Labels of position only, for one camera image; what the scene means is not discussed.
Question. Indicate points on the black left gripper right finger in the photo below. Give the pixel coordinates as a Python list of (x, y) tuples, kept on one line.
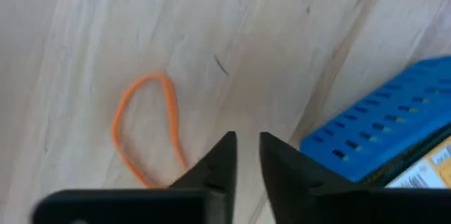
[(289, 181)]

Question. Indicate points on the yellow green card package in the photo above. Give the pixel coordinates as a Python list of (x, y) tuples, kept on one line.
[(426, 171)]

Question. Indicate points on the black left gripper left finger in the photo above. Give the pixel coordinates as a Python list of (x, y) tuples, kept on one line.
[(215, 181)]

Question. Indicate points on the orange rubber band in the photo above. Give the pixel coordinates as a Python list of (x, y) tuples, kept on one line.
[(171, 111)]

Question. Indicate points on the blue plastic basket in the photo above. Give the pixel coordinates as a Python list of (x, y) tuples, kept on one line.
[(387, 125)]

